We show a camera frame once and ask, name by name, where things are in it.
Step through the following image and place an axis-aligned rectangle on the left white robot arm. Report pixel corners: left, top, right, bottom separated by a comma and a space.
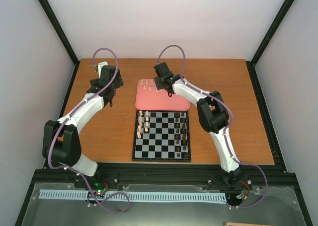
42, 62, 123, 188

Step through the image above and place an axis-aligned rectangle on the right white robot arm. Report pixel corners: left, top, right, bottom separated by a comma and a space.
154, 62, 243, 189

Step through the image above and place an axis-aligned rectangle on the brown chess pieces back row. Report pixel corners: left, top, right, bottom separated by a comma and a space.
181, 112, 187, 151

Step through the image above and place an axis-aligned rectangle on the black white chess board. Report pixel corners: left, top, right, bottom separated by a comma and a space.
132, 110, 191, 162

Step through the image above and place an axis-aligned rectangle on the pink plastic tray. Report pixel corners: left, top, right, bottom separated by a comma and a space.
135, 79, 190, 111

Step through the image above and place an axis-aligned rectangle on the clear acrylic sheet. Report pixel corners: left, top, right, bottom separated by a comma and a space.
22, 183, 307, 226

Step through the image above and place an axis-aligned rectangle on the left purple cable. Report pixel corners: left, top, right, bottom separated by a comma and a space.
47, 48, 130, 214

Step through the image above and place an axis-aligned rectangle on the purple cable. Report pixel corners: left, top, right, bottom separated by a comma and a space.
156, 45, 269, 209
47, 48, 130, 214

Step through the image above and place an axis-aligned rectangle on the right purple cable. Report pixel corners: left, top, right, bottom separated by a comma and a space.
156, 45, 269, 209

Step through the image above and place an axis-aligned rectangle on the black aluminium frame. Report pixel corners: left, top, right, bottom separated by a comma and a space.
15, 0, 313, 226

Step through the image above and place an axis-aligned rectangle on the light blue cable duct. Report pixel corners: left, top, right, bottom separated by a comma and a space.
38, 189, 227, 204

